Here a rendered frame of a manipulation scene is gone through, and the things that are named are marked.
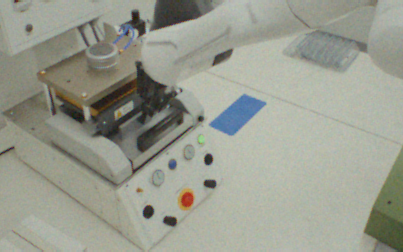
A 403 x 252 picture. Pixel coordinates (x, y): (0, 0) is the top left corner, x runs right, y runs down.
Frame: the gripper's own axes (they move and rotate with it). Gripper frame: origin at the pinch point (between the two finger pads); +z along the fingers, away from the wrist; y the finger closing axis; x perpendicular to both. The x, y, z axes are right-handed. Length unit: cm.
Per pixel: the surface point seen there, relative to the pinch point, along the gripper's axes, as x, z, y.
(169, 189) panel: -3.7, 14.0, 14.8
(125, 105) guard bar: -3.4, -0.6, -4.6
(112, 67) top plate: -0.5, -4.9, -13.0
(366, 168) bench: 45, 11, 50
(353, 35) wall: 243, 95, 0
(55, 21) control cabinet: -2.6, -6.7, -31.3
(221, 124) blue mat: 35.4, 26.6, 6.9
